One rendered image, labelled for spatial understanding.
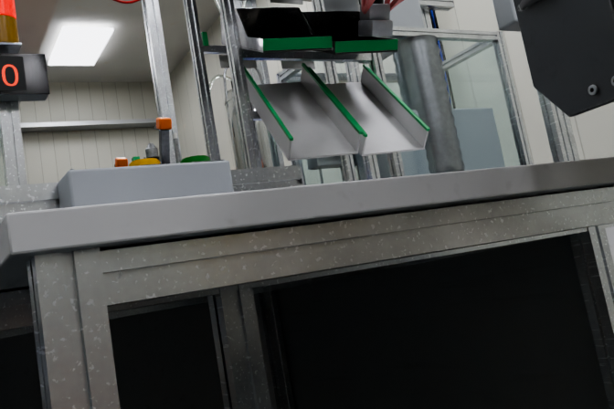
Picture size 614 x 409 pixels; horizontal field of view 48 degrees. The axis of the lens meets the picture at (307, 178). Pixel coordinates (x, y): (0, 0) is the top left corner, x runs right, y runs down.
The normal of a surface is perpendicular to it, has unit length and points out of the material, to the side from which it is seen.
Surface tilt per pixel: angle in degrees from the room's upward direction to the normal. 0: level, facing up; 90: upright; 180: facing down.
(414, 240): 90
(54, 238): 90
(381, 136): 45
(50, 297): 90
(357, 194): 90
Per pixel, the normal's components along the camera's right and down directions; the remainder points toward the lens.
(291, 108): 0.11, -0.83
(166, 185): 0.48, -0.22
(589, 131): -0.87, 0.07
